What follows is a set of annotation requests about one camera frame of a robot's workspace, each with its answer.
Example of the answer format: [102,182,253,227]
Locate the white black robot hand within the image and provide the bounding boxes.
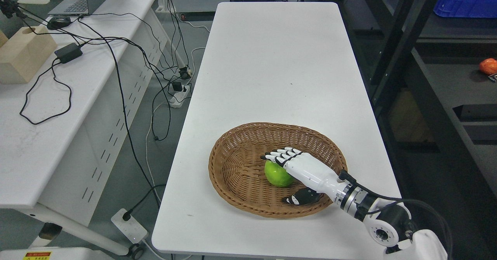
[261,147,351,205]

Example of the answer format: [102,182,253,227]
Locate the green apple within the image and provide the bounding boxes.
[264,160,295,187]

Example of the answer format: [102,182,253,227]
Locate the black metal shelf left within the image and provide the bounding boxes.
[336,0,496,260]

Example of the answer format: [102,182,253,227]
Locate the orange toy on shelf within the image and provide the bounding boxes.
[479,58,497,76]

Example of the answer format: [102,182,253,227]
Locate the brown wicker basket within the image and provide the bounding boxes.
[209,122,348,218]

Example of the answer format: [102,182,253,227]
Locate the white far power strip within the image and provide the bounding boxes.
[169,82,191,108]

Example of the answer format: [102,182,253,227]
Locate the white floor power strip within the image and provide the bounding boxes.
[111,208,149,244]

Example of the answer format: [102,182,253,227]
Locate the white side desk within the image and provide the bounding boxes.
[1,0,167,255]

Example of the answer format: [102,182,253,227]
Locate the black power adapter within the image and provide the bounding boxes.
[54,43,82,64]

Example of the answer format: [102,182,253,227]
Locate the white black floor device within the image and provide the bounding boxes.
[0,246,114,260]

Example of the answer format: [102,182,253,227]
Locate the black computer mouse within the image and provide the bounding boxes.
[47,16,72,30]

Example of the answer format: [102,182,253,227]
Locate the wooden block with hole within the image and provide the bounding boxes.
[0,26,57,84]

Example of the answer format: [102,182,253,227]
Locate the white table with pedestal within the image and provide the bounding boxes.
[151,2,400,260]

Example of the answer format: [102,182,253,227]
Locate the long black cable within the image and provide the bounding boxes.
[74,17,162,208]

